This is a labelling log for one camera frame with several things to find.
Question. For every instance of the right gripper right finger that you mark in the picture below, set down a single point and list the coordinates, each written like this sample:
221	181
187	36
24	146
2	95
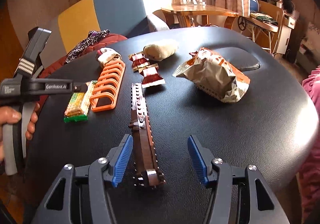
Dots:
216	175

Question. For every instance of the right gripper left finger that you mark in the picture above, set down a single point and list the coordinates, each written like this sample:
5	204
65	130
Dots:
104	173

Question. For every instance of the cracker pack green ends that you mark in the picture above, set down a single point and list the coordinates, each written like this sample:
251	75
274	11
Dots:
79	104

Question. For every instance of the orange plastic rack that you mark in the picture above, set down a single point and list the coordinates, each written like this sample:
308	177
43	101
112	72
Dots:
106	90

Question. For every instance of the beige red sock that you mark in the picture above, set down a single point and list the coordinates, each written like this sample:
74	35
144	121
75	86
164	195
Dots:
106	55

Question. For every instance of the orange white chip bag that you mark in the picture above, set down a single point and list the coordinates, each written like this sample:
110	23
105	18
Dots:
210	72

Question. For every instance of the red snack packet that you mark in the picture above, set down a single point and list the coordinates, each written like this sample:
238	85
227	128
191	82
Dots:
151	77
138	60

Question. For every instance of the person left hand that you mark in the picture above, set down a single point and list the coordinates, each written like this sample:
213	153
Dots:
10	116

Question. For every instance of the leopard print cloth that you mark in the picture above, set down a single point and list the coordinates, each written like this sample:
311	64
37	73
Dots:
92	38

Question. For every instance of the pink blanket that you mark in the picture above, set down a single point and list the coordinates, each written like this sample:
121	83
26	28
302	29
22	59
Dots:
309	171

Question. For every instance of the red quilted jacket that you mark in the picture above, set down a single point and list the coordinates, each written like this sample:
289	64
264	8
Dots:
108	40

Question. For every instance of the blue yellow grey armchair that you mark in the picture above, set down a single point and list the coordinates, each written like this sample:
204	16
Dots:
121	17

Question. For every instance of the wooden side table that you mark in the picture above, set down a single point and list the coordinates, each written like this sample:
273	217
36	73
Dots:
184	12

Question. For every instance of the wooden chair with cloth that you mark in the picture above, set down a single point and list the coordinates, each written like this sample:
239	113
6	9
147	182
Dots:
266	20

